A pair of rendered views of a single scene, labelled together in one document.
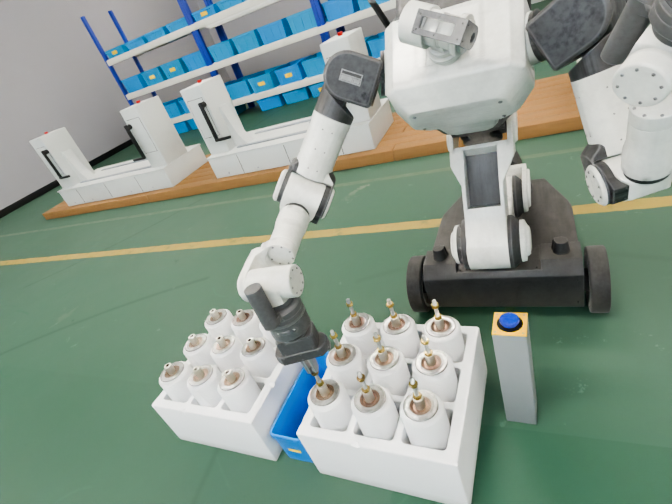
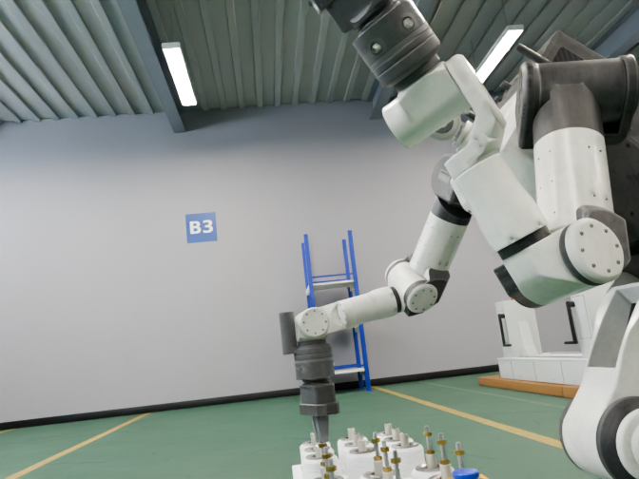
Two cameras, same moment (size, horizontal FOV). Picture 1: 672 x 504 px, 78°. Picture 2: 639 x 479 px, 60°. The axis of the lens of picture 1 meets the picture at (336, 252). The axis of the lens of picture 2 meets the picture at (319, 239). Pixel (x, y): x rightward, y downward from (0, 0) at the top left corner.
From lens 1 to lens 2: 1.02 m
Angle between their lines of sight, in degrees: 65
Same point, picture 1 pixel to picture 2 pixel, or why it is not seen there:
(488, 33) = not seen: hidden behind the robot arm
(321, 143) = (424, 236)
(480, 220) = (592, 385)
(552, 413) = not seen: outside the picture
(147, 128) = (589, 309)
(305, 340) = (311, 390)
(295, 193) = (394, 277)
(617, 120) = (542, 196)
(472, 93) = not seen: hidden behind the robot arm
